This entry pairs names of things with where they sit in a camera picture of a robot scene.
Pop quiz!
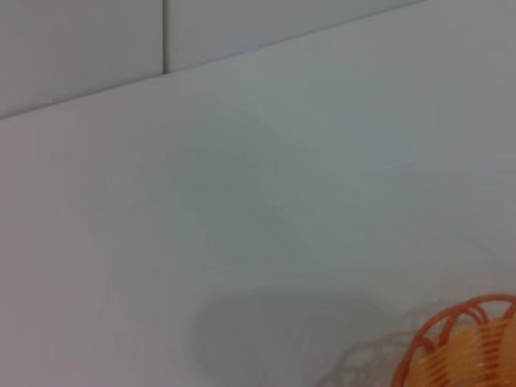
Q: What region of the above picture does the orange woven plastic basket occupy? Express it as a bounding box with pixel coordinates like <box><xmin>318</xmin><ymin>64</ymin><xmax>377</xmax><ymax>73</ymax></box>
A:
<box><xmin>390</xmin><ymin>293</ymin><xmax>516</xmax><ymax>387</ymax></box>

